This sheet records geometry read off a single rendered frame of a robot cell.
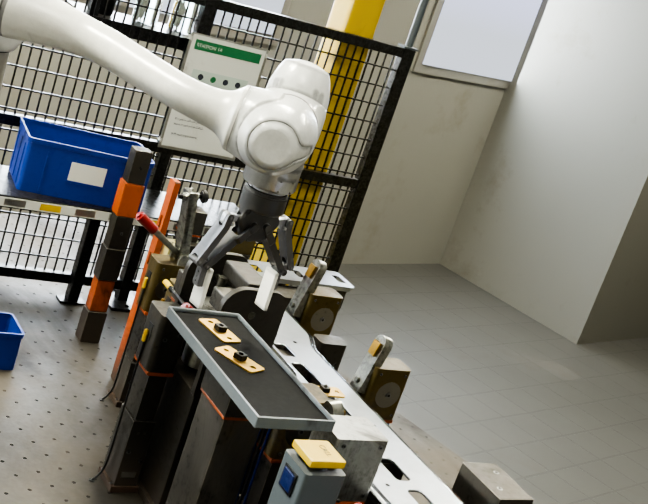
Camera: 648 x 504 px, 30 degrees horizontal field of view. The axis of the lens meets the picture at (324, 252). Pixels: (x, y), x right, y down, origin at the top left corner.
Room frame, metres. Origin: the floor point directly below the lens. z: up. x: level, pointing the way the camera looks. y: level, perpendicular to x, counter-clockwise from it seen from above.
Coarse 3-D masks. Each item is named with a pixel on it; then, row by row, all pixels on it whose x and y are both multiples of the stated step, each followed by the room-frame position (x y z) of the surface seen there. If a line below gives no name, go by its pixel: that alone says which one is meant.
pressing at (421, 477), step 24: (288, 312) 2.56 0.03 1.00; (288, 336) 2.41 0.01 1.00; (288, 360) 2.28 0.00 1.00; (312, 360) 2.32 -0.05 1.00; (336, 384) 2.24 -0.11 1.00; (360, 408) 2.16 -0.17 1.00; (384, 432) 2.09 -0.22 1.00; (384, 456) 1.99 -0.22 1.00; (408, 456) 2.03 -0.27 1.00; (384, 480) 1.90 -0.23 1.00; (432, 480) 1.96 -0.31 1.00
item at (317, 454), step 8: (296, 440) 1.59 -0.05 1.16; (304, 440) 1.60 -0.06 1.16; (312, 440) 1.61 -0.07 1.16; (296, 448) 1.58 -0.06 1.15; (304, 448) 1.58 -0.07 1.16; (312, 448) 1.59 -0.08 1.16; (320, 448) 1.59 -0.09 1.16; (328, 448) 1.60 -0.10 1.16; (304, 456) 1.56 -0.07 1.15; (312, 456) 1.56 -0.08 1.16; (320, 456) 1.57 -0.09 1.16; (328, 456) 1.58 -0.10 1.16; (336, 456) 1.59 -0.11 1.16; (312, 464) 1.55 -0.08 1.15; (320, 464) 1.55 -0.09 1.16; (328, 464) 1.56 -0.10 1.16; (336, 464) 1.57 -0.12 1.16; (344, 464) 1.58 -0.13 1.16
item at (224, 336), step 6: (204, 324) 1.90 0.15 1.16; (210, 324) 1.91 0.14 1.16; (216, 324) 1.89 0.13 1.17; (222, 324) 1.90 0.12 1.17; (210, 330) 1.88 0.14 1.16; (216, 330) 1.89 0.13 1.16; (222, 330) 1.89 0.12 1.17; (228, 330) 1.91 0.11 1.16; (216, 336) 1.87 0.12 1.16; (222, 336) 1.87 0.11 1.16; (228, 336) 1.88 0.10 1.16; (234, 336) 1.89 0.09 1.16; (228, 342) 1.86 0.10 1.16; (234, 342) 1.87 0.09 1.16; (240, 342) 1.88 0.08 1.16
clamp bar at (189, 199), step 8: (184, 192) 2.47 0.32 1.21; (192, 192) 2.46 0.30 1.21; (200, 192) 2.50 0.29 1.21; (184, 200) 2.46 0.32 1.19; (192, 200) 2.46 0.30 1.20; (200, 200) 2.49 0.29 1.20; (184, 208) 2.47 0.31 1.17; (192, 208) 2.46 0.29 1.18; (184, 216) 2.46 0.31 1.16; (192, 216) 2.47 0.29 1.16; (184, 224) 2.46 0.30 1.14; (192, 224) 2.47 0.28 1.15; (184, 232) 2.46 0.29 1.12; (192, 232) 2.47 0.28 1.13; (176, 240) 2.49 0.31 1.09; (184, 240) 2.46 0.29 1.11; (184, 248) 2.47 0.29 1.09
